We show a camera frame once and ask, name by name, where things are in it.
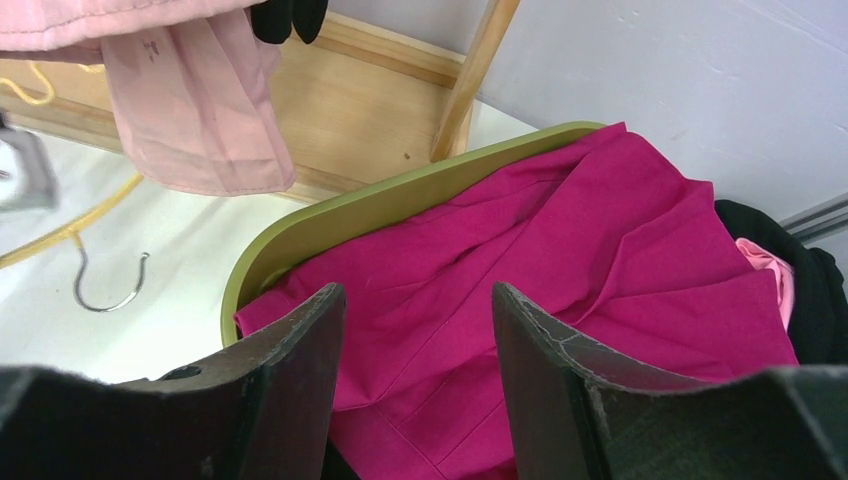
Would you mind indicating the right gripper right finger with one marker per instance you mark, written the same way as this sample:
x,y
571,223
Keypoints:
x,y
578,409

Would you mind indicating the black garment pile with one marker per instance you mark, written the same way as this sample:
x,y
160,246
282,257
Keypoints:
x,y
811,299

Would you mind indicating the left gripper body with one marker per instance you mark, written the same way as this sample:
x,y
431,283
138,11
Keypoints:
x,y
28,181

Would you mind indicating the magenta pleated skirt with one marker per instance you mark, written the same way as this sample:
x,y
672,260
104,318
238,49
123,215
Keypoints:
x,y
606,235

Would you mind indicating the dark striped garment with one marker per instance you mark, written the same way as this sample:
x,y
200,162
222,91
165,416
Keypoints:
x,y
273,21

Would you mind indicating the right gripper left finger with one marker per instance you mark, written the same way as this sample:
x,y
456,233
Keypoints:
x,y
258,409

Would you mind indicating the light pink skirt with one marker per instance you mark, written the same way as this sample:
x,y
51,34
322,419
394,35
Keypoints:
x,y
188,82

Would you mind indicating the olive green plastic basket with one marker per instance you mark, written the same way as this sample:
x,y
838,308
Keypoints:
x,y
318,227

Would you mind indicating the wooden clothes rack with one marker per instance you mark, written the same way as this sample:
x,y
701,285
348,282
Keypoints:
x,y
362,104

